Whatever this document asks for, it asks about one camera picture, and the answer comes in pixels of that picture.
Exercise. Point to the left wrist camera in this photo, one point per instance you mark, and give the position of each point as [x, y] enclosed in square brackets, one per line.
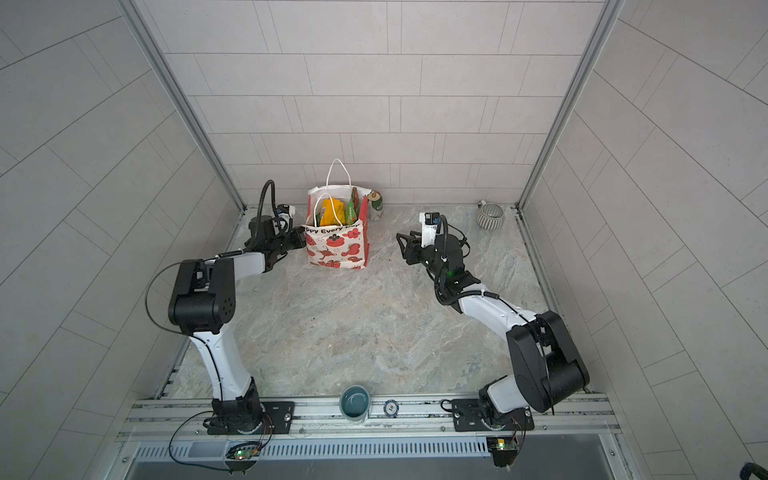
[286, 211]

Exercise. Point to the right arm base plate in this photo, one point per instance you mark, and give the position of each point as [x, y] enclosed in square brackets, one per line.
[477, 415]

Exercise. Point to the green snack packet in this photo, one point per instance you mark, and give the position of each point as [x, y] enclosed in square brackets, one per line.
[352, 209]

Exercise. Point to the blue white poker chip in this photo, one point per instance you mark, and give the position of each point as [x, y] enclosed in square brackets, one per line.
[391, 408]

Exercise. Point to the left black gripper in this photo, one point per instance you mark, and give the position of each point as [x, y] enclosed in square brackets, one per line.
[293, 238]

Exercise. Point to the left circuit board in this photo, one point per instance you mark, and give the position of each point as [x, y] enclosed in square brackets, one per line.
[241, 457]

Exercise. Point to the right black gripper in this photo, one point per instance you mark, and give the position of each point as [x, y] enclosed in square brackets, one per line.
[414, 248]

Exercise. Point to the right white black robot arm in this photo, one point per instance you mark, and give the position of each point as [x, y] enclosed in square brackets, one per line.
[547, 367]

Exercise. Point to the right circuit board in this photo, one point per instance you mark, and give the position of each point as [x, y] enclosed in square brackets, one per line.
[503, 450]

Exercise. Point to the green white drink can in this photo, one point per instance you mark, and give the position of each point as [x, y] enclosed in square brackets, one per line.
[375, 201]

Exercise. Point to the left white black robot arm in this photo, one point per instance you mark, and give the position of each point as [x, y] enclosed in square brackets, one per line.
[203, 303]

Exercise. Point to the striped ceramic mug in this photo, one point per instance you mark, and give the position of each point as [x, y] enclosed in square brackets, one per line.
[490, 216]

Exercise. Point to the aluminium rail frame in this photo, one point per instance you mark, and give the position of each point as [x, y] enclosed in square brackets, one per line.
[581, 435]

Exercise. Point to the yellow snack packet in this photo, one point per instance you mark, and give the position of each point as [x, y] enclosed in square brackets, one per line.
[332, 213]

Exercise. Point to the red white paper gift bag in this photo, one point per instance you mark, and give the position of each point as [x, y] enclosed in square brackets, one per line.
[337, 247]

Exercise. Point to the circuit board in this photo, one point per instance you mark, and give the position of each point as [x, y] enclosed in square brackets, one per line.
[503, 450]
[241, 457]

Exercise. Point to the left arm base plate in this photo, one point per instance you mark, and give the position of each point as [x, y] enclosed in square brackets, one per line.
[242, 418]

